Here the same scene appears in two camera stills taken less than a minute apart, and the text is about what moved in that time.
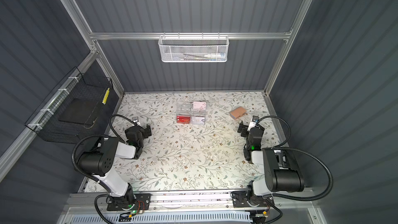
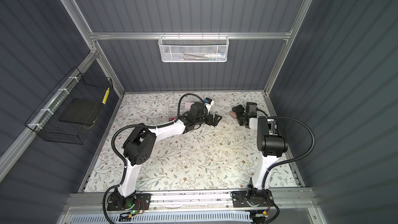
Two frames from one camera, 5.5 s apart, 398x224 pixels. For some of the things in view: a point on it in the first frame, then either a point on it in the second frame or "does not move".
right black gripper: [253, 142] to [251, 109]
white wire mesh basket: [194, 49] does not move
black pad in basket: [79, 111] does not move
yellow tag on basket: [105, 96] does not move
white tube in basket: [215, 55] does not move
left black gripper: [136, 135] to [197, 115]
